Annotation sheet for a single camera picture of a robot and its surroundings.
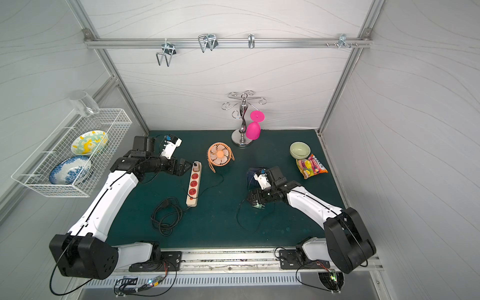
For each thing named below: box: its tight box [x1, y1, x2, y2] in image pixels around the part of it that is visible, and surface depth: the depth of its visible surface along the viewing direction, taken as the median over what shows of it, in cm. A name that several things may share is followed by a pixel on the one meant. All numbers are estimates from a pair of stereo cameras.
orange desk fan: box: [207, 141, 235, 174], surface depth 101 cm
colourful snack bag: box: [295, 153, 329, 180], surface depth 100 cm
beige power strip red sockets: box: [186, 161, 202, 207], surface depth 93 cm
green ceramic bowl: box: [289, 141, 312, 160], surface depth 109 cm
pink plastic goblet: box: [245, 110, 265, 141], surface depth 99 cm
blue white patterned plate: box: [48, 155, 94, 185], surface depth 63 cm
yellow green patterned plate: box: [70, 130, 109, 156], surface depth 71 cm
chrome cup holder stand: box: [221, 90, 267, 147], surface depth 103 cm
